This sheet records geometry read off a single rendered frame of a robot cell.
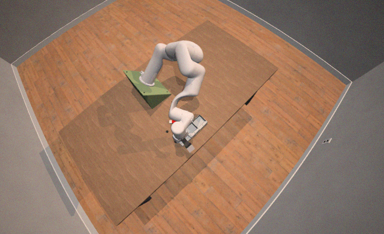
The white rack of bins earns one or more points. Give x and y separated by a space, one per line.
197 124

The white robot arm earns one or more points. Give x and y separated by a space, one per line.
188 55

